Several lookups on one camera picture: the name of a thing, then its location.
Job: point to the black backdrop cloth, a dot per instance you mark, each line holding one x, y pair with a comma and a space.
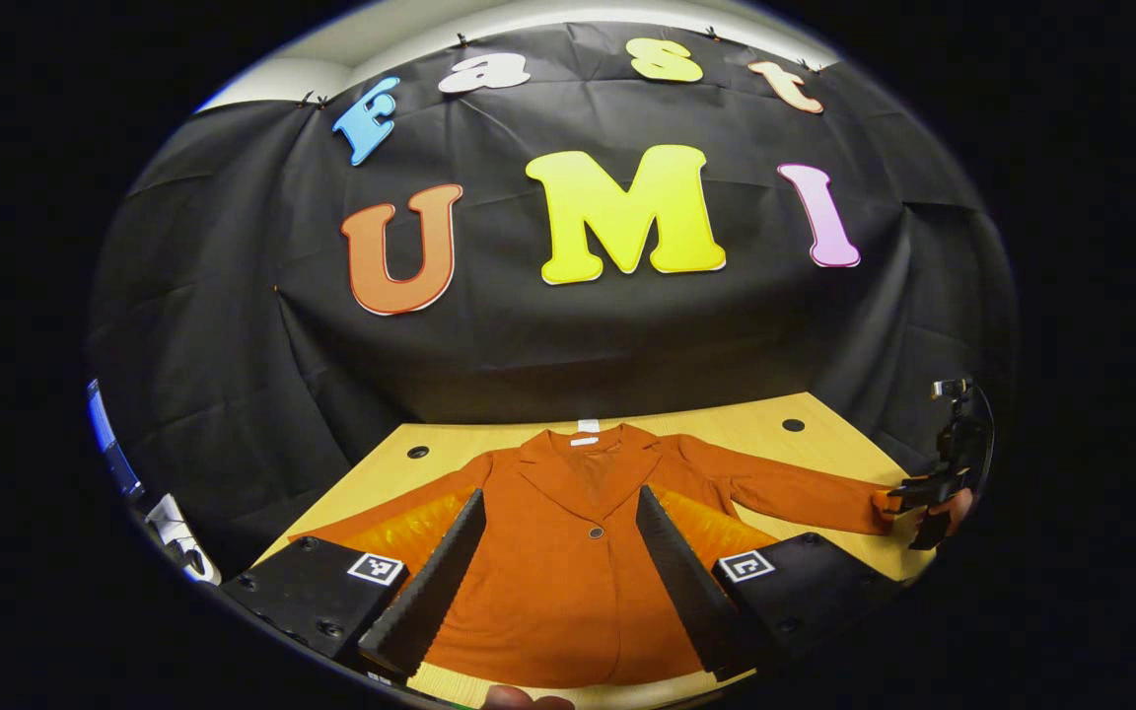
548, 335

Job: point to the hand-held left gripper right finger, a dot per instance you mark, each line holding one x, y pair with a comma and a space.
686, 582

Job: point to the computer monitor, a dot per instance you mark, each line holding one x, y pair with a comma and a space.
109, 444

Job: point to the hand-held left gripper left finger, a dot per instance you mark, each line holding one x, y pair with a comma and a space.
435, 582

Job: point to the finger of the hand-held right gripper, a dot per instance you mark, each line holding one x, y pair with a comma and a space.
928, 531
923, 490

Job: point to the orange jacket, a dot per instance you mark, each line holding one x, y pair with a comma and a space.
568, 592

